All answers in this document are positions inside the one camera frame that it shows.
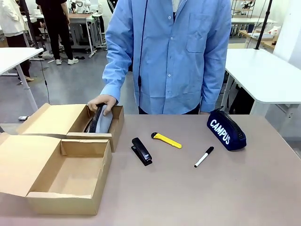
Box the background long white table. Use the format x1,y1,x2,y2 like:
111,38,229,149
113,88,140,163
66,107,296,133
231,17,278,38

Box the white table with thick leg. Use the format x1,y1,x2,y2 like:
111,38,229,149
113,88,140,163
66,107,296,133
224,48,301,124

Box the person's right hand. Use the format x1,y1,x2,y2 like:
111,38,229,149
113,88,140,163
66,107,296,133
87,94,118,116

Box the thin black floor cable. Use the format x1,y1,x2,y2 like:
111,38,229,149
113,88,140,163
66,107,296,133
40,56,51,105

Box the black stapler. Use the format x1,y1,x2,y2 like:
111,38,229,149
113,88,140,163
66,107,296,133
131,137,153,167

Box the yellow utility knife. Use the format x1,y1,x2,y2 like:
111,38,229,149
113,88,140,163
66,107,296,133
150,132,182,149

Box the grey black shoe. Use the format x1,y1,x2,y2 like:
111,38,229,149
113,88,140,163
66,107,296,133
83,103,114,134

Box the white table with round corner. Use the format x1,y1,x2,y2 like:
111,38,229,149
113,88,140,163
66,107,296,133
0,48,45,113

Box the person's left forearm blue sleeve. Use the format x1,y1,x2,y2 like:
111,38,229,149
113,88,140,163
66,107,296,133
199,58,228,113

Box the black tripod stand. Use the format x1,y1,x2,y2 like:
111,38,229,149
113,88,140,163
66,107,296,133
20,0,46,60

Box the black vertical pole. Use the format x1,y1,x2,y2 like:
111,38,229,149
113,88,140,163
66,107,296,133
255,0,274,50

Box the black white marker pen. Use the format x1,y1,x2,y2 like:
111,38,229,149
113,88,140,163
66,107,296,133
194,146,215,169

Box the background wooden table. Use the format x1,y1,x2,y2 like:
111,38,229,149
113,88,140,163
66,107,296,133
238,29,277,50

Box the bystander in black clothes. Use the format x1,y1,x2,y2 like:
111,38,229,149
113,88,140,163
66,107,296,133
35,0,79,66

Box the black cable with inline remote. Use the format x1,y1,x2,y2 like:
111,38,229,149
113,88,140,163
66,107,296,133
136,0,148,106

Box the large open cardboard box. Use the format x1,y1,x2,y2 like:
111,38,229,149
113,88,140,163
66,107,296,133
0,132,113,216

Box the person's right forearm blue sleeve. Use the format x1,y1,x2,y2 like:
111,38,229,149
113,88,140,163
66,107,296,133
100,53,133,103

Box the person in blue shirt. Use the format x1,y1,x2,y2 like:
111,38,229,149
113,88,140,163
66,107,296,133
101,0,232,115

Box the navy CAMPUS pencil case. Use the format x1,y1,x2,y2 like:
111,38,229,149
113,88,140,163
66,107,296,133
206,107,247,152

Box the cardboard box with flap lid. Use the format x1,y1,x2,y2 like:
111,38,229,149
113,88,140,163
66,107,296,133
16,103,125,153

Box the bystander in white coat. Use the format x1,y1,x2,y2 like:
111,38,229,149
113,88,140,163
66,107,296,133
0,0,35,82

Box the background workbench with metal legs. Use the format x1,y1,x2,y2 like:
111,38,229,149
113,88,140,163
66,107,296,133
67,13,104,58

